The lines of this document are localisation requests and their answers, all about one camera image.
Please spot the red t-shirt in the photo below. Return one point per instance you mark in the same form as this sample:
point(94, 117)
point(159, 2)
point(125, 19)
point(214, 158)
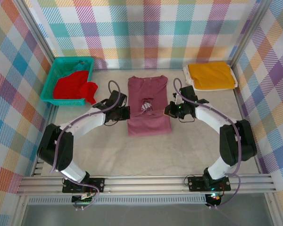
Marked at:
point(70, 87)

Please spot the left electronics board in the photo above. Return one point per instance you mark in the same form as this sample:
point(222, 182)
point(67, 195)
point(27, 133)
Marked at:
point(83, 199)

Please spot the aluminium frame rail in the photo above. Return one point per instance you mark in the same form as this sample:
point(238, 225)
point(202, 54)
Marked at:
point(143, 184)

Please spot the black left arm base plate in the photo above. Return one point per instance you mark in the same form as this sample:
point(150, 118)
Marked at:
point(97, 184)

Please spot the aluminium right frame post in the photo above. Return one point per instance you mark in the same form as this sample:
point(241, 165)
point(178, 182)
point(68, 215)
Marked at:
point(250, 33)

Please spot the electronics board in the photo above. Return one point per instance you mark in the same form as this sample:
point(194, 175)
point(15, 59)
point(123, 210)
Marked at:
point(83, 199)
point(214, 199)

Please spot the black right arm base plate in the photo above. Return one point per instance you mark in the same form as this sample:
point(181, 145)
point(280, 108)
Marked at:
point(195, 183)

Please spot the teal plastic basket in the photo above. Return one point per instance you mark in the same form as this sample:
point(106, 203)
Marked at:
point(54, 70)

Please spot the right electronics board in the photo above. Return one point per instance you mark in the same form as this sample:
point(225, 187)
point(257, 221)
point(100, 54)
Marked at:
point(214, 199)

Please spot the teal t-shirt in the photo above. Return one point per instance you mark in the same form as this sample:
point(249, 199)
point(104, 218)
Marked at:
point(81, 67)

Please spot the aluminium frame post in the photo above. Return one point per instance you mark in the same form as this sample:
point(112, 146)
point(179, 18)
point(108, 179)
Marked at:
point(35, 33)
point(250, 33)

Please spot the mustard yellow folded t-shirt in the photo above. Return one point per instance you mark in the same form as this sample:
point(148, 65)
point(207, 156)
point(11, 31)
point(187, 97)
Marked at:
point(212, 75)

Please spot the aluminium left frame post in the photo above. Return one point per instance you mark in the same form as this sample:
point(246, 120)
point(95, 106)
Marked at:
point(35, 33)

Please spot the maroon t-shirt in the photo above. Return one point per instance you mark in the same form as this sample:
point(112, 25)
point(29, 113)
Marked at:
point(148, 127)

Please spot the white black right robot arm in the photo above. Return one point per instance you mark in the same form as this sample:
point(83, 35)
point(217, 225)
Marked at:
point(235, 141)

